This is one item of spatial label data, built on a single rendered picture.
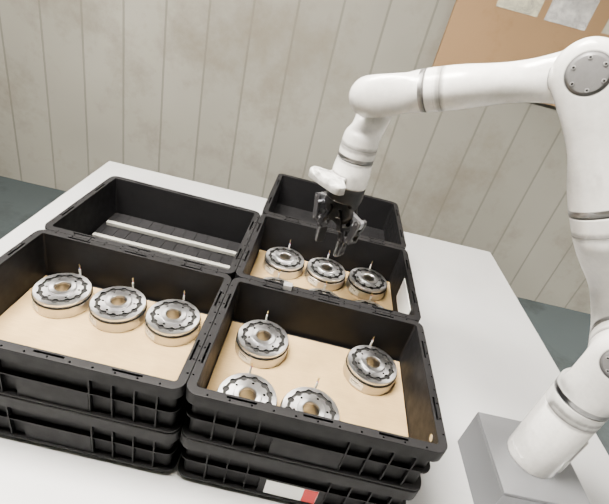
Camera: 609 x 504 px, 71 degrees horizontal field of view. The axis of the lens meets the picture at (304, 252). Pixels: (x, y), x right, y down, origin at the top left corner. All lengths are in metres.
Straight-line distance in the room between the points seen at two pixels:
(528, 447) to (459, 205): 2.03
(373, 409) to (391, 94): 0.56
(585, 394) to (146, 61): 2.44
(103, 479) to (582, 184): 0.87
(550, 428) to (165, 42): 2.38
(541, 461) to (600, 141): 0.55
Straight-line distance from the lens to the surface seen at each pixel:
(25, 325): 0.93
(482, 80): 0.75
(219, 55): 2.54
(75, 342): 0.88
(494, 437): 0.98
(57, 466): 0.89
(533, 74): 0.78
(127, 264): 0.93
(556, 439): 0.90
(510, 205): 2.89
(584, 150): 0.71
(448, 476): 1.01
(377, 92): 0.76
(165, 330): 0.84
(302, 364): 0.87
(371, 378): 0.85
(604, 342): 0.79
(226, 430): 0.73
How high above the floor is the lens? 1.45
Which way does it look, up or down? 31 degrees down
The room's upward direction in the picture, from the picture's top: 15 degrees clockwise
